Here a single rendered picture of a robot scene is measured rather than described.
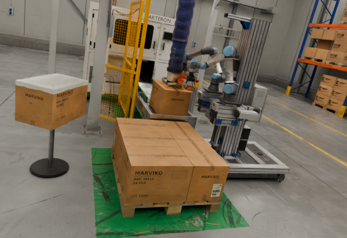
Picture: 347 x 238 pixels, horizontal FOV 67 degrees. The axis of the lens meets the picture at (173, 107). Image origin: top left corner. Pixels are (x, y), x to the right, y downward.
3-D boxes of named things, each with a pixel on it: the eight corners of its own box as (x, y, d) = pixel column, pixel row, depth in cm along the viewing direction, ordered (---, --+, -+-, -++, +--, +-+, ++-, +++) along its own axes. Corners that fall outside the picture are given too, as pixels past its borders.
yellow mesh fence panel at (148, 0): (87, 119, 457) (99, -11, 399) (90, 117, 466) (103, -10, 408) (130, 133, 433) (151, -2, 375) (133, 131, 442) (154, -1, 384)
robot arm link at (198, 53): (209, 52, 361) (182, 61, 394) (213, 53, 369) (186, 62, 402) (207, 44, 361) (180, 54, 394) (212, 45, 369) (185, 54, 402)
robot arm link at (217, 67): (216, 84, 371) (205, 48, 378) (221, 83, 382) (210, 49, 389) (222, 81, 363) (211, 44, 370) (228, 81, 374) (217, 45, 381)
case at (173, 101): (149, 104, 418) (153, 79, 407) (172, 106, 433) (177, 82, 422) (160, 117, 365) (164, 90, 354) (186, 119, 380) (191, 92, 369)
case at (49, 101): (54, 106, 312) (56, 73, 301) (85, 114, 305) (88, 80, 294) (14, 120, 255) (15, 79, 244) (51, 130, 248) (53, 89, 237)
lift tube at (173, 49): (164, 69, 389) (177, -6, 360) (178, 71, 396) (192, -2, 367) (169, 72, 369) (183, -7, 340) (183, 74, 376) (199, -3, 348)
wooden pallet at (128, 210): (110, 155, 351) (112, 145, 347) (180, 156, 386) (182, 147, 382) (123, 218, 244) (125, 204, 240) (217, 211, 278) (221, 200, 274)
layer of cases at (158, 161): (112, 145, 347) (115, 117, 336) (182, 147, 382) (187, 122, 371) (125, 204, 240) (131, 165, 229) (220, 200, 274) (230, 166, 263)
